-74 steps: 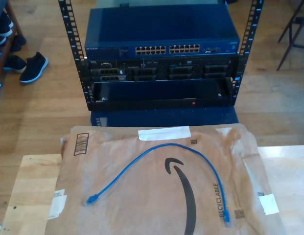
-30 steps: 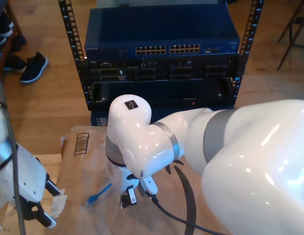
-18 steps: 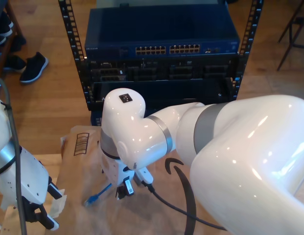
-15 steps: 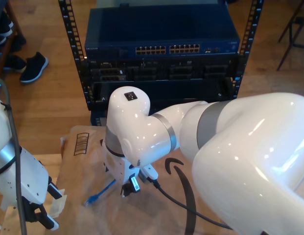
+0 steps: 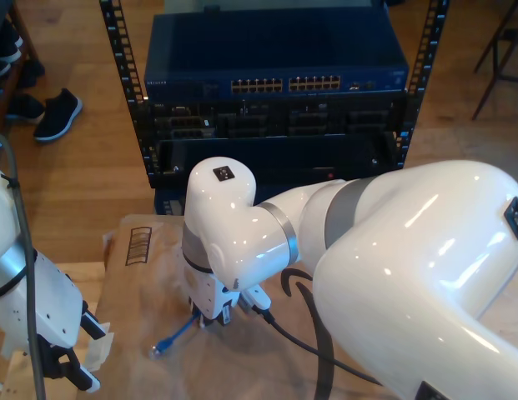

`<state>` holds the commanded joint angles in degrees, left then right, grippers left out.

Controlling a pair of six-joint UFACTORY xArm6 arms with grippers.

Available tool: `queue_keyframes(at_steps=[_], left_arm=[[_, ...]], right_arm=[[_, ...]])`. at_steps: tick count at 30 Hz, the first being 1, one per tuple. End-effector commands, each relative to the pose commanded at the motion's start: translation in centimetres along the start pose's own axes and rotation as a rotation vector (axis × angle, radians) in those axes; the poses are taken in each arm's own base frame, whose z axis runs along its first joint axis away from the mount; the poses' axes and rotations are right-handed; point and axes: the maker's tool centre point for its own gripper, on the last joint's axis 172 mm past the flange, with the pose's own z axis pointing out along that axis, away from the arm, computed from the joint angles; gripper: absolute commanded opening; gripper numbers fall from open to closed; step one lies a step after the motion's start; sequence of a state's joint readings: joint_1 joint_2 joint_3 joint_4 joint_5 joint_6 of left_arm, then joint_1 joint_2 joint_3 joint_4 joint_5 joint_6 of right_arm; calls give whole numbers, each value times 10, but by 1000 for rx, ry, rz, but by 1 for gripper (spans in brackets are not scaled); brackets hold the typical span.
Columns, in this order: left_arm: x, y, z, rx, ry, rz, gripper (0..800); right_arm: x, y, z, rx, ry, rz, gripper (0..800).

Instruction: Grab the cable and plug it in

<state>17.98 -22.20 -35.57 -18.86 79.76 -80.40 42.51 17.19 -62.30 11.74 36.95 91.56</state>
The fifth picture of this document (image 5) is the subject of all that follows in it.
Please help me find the dark sneaker white sole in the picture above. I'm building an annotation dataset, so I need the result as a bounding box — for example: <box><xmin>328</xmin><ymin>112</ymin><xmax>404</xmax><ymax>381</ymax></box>
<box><xmin>0</xmin><ymin>18</ymin><xmax>25</xmax><ymax>80</ymax></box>
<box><xmin>3</xmin><ymin>92</ymin><xmax>47</xmax><ymax>125</ymax></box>
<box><xmin>32</xmin><ymin>87</ymin><xmax>84</xmax><ymax>143</ymax></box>

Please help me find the black rack frame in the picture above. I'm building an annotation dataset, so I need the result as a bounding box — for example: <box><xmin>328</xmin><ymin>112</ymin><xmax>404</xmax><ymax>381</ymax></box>
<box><xmin>98</xmin><ymin>0</ymin><xmax>451</xmax><ymax>191</ymax></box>

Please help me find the black camera cable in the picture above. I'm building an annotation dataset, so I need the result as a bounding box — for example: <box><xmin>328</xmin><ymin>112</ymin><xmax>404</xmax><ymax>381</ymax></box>
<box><xmin>245</xmin><ymin>302</ymin><xmax>383</xmax><ymax>387</ymax></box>

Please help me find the white paper label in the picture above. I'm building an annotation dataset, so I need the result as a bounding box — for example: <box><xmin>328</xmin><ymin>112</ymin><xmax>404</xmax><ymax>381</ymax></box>
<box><xmin>83</xmin><ymin>321</ymin><xmax>116</xmax><ymax>374</ymax></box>

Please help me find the brown packing paper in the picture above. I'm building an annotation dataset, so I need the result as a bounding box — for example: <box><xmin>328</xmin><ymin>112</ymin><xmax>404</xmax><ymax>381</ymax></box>
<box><xmin>77</xmin><ymin>212</ymin><xmax>393</xmax><ymax>400</ymax></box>

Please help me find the blue network cable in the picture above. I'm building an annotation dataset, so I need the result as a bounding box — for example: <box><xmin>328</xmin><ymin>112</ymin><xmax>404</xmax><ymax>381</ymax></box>
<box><xmin>148</xmin><ymin>314</ymin><xmax>201</xmax><ymax>358</ymax></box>

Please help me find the blue network switch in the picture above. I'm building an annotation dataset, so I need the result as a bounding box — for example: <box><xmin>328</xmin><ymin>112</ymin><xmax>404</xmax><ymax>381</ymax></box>
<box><xmin>143</xmin><ymin>12</ymin><xmax>410</xmax><ymax>101</ymax></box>

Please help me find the dark shoe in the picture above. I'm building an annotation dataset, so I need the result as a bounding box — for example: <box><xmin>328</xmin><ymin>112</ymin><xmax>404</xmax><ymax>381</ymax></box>
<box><xmin>16</xmin><ymin>57</ymin><xmax>46</xmax><ymax>89</ymax></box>

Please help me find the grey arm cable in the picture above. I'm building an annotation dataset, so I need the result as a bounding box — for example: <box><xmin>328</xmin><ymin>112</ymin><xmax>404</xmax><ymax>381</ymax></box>
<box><xmin>0</xmin><ymin>132</ymin><xmax>48</xmax><ymax>400</ymax></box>

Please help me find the black rack server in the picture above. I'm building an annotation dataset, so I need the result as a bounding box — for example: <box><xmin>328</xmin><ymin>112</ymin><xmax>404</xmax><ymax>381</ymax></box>
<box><xmin>135</xmin><ymin>98</ymin><xmax>410</xmax><ymax>141</ymax></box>

